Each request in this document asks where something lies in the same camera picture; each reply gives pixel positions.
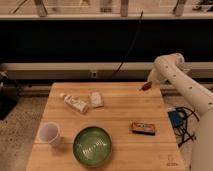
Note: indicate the blue power box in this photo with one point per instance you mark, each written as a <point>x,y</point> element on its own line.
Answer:
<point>175,118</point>

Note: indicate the white wall outlet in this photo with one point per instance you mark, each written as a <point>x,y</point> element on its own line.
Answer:
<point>94,74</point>

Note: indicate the white tube bottle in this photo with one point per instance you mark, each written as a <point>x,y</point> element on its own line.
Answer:
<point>75,103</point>

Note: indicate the brown snack packet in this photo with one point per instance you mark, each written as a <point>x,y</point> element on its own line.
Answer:
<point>143,128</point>

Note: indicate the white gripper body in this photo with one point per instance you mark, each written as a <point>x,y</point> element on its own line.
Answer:
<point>156,78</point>

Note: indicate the dark object at left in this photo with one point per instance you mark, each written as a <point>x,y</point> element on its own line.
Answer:
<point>10,90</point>

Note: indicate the green ceramic bowl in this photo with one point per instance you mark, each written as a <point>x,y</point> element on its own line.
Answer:
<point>92,146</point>

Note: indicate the red pepper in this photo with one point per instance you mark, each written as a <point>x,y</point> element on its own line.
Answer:
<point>146,86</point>

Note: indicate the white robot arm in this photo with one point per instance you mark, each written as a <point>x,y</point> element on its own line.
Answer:
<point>167,67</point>

